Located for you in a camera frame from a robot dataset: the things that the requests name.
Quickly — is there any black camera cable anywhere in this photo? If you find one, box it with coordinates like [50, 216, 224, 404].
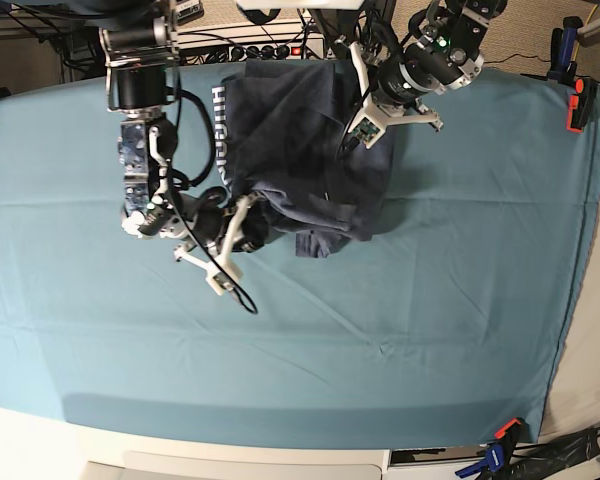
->
[164, 84, 259, 316]
[334, 99, 376, 162]

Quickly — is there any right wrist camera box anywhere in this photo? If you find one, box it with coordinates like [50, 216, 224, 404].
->
[205, 264, 243, 296]

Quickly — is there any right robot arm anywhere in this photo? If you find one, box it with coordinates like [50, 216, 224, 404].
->
[100, 1, 262, 293]

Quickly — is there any black cable bundle bottom right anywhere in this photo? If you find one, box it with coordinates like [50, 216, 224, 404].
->
[504, 422, 600, 480]

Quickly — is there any blue orange clamp bottom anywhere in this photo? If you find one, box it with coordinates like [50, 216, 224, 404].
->
[455, 418, 524, 479]

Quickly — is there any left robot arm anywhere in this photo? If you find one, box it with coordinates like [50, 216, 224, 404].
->
[345, 1, 507, 148]

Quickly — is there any teal table cloth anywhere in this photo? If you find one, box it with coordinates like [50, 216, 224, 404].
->
[0, 70, 600, 449]

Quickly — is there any blue-grey heathered T-shirt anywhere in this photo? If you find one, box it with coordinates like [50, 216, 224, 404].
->
[211, 61, 393, 258]

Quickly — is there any orange black clamp top right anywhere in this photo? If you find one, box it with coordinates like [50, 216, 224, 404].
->
[566, 77, 598, 133]

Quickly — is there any blue black clamp handle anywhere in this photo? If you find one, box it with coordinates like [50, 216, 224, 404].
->
[546, 16, 584, 86]

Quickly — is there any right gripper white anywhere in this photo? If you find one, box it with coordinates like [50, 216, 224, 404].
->
[172, 192, 269, 274]

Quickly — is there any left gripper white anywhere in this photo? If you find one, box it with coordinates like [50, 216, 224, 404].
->
[349, 41, 444, 133]

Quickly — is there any black power strip red switch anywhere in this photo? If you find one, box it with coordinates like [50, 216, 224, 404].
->
[224, 44, 324, 62]

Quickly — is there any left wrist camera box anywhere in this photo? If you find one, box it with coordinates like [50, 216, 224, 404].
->
[349, 116, 384, 149]

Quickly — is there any yellow cable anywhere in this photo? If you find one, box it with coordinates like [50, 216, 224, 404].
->
[573, 0, 599, 66]

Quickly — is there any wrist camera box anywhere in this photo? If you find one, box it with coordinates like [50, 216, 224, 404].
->
[349, 116, 384, 149]
[205, 264, 243, 296]

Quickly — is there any white overhead camera mount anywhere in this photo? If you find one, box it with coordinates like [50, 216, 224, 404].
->
[236, 0, 364, 10]

